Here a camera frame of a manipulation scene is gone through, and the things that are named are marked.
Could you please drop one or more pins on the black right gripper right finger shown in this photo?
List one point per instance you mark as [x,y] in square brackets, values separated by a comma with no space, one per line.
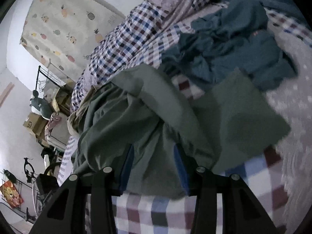
[223,204]

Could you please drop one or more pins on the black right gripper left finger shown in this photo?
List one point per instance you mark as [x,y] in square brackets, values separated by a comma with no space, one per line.
[65,210]

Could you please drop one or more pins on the olive green garment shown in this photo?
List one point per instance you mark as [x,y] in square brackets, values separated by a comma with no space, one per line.
[225,127]

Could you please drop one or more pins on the checkered bed sheet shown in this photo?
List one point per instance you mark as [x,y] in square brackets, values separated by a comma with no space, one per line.
[172,76]

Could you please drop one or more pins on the red decorated poster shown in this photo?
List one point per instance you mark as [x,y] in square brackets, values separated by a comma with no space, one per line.
[11,195]

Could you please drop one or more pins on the khaki beige garment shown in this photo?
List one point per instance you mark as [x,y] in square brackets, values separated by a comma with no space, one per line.
[74,119]

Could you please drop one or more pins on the cardboard box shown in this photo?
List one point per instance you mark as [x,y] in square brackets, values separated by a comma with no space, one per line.
[35,124]

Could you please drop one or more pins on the black metal rack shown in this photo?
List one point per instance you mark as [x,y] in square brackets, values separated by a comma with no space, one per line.
[52,74]

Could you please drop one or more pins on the dark teal garment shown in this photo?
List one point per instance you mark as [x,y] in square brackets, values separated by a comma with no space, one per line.
[232,38]

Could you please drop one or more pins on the pineapple print curtain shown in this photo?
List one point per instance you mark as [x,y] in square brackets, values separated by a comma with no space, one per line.
[62,34]

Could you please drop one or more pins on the checkered rolled quilt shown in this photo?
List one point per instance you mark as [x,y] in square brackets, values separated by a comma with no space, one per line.
[150,28]

